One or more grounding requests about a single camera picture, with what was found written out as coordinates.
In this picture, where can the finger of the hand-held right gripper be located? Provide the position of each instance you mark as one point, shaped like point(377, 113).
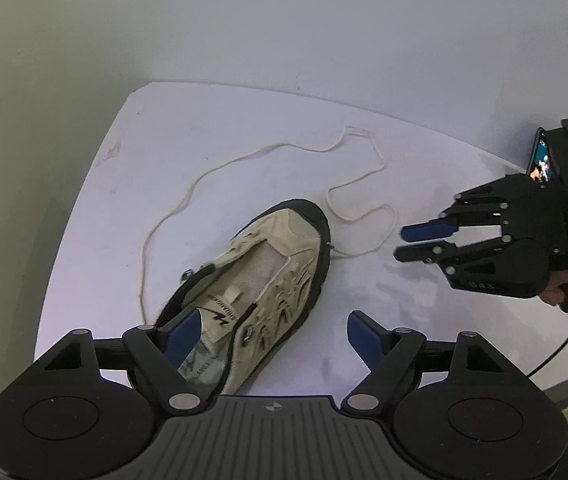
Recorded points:
point(426, 231)
point(416, 253)

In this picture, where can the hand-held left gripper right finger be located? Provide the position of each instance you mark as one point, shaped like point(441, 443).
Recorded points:
point(364, 340)

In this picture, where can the person's right hand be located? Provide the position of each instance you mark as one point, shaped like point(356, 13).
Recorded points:
point(556, 290)

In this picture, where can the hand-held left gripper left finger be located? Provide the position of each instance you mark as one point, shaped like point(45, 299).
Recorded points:
point(183, 337)

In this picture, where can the white shoelace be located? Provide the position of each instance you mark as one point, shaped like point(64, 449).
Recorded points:
point(289, 145)

